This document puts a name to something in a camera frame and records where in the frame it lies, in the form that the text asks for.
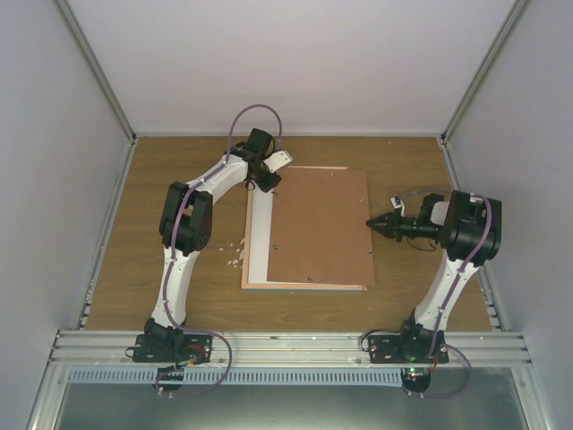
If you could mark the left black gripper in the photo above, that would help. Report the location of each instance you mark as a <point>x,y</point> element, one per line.
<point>269,185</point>

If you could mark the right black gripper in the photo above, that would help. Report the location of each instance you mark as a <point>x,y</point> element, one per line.
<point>391,229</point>

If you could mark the brown backing board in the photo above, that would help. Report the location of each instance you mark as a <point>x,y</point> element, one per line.
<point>318,230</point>

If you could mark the blue wooden picture frame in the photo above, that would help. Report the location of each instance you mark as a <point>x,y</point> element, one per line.
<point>310,233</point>

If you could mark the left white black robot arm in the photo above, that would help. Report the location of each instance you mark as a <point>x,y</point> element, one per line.
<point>185,228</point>

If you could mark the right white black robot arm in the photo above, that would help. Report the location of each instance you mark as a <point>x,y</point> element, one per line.
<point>467,228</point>

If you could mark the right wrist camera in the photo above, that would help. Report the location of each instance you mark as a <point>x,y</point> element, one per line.
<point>398,205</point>

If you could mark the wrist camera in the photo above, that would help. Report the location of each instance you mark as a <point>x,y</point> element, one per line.
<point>278,160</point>
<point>398,205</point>

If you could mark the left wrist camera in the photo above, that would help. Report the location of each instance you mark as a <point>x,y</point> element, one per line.
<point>278,160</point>

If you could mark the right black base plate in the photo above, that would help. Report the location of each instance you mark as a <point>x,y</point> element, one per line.
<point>394,348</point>

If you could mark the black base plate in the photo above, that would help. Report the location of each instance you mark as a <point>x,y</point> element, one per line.
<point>176,349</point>
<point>394,348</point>

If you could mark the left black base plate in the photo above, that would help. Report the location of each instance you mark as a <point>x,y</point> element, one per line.
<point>176,349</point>

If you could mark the right aluminium corner post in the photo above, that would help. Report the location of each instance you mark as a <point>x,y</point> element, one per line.
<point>515,14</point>

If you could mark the aluminium corner post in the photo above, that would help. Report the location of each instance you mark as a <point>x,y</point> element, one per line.
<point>515,14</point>
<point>73,25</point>

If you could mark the aluminium front rail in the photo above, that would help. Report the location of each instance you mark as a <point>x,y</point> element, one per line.
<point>292,350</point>

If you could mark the left aluminium corner post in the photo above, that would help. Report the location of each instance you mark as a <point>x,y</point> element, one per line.
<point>73,25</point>

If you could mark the grey slotted cable duct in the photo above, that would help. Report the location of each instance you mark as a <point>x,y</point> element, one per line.
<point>240,376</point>

